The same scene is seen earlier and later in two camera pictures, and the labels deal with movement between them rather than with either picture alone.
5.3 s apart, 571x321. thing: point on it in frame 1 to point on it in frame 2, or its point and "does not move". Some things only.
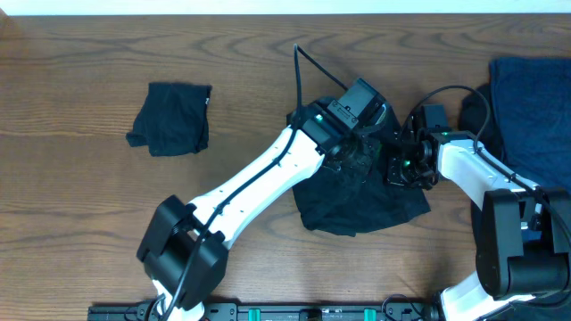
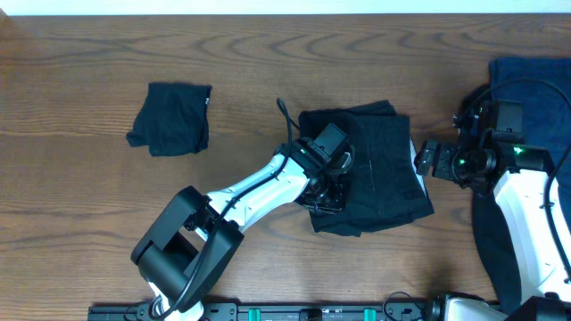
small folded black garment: x=173 y=119 does not move
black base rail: x=270 y=311 does not move
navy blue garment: x=532 y=99 does not move
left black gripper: x=376 y=146 to x=336 y=207
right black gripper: x=392 y=175 to x=445 y=150
